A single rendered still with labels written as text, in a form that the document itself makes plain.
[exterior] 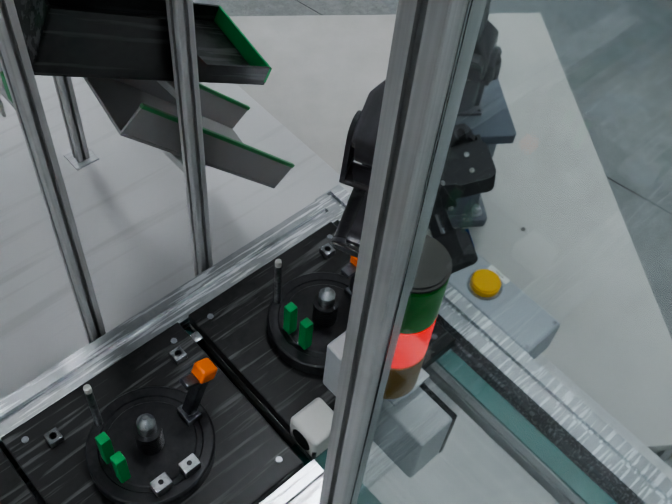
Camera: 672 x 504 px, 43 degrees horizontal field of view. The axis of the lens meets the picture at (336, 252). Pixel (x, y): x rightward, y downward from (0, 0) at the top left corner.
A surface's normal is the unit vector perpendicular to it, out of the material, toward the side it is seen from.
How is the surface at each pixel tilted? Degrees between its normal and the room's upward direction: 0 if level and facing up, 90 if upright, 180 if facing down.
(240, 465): 0
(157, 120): 90
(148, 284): 0
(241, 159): 90
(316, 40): 0
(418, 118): 90
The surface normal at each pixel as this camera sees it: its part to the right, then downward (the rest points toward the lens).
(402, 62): -0.74, 0.51
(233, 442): 0.07, -0.60
